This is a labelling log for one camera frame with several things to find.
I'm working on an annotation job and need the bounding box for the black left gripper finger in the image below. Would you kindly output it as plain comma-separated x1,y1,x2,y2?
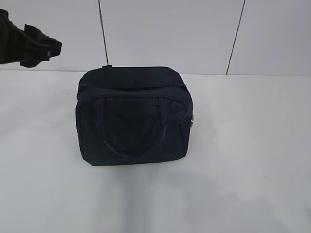
19,24,62,68

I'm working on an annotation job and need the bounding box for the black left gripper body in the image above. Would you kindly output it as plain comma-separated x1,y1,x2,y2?
0,9,25,65

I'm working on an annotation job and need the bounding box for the navy blue lunch bag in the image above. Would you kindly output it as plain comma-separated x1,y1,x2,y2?
75,66,193,166

